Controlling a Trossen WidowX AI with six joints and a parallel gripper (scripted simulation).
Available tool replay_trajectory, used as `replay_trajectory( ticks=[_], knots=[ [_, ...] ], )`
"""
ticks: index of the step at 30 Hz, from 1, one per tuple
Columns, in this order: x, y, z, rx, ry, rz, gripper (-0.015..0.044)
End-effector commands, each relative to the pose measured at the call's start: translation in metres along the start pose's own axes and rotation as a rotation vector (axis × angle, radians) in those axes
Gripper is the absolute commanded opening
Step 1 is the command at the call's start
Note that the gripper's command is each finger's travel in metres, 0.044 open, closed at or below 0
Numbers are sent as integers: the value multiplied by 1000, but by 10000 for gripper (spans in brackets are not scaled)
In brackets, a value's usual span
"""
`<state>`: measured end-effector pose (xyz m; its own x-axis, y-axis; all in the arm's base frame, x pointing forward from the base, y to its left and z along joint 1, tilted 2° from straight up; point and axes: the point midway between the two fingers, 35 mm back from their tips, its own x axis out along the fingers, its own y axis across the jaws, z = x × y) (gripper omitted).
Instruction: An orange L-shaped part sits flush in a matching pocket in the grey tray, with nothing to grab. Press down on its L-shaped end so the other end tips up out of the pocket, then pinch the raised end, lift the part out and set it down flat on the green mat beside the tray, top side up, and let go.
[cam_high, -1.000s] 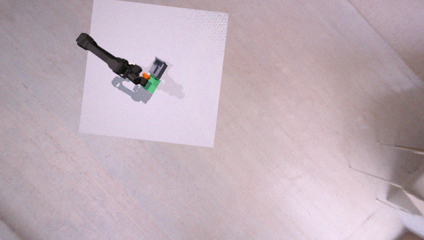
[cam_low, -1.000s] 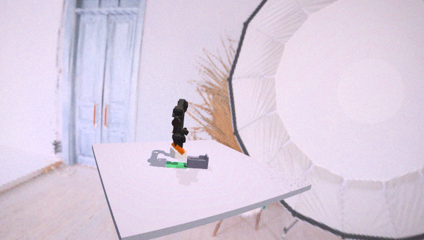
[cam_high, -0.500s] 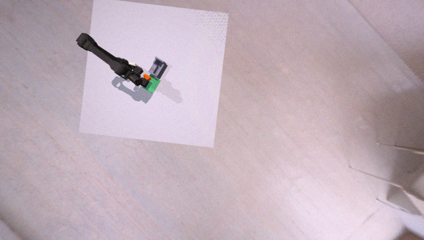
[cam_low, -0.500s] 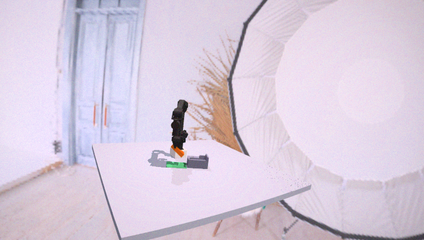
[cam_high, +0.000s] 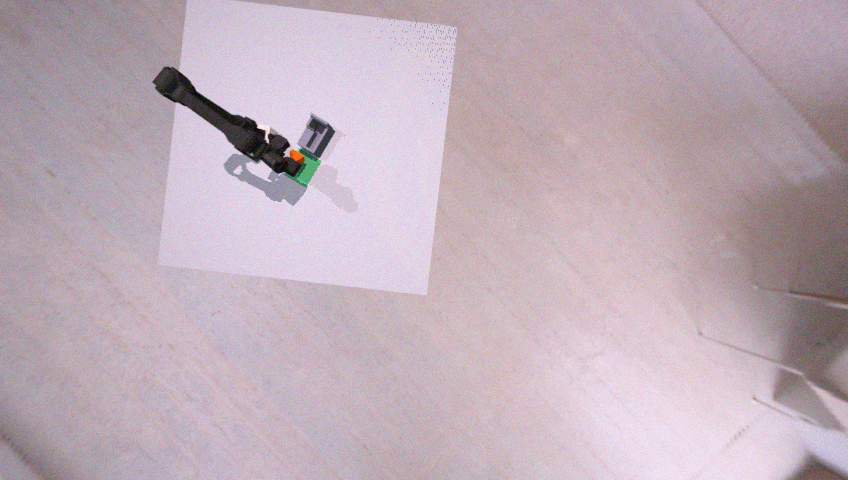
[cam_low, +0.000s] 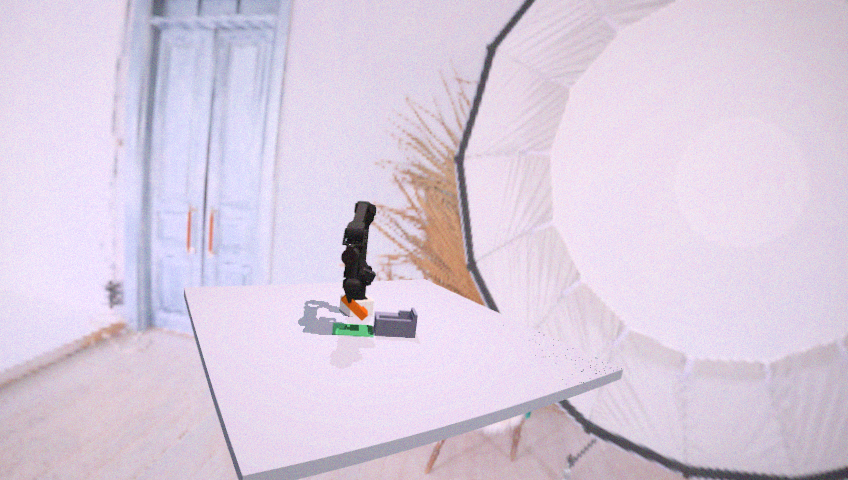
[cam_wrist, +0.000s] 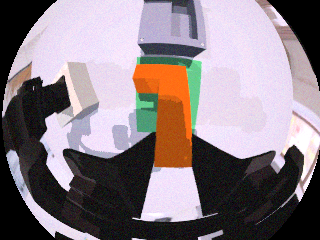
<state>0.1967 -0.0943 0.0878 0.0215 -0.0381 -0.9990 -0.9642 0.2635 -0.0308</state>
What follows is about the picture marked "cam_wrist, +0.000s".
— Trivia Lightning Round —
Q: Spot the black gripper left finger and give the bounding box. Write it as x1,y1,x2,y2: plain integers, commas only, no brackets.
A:
63,132,156,219

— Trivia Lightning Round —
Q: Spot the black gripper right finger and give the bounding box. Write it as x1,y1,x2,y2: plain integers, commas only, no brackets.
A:
191,133,276,217

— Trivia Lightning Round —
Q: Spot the orange l-shaped part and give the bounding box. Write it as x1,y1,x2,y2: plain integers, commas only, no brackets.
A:
132,64,192,168

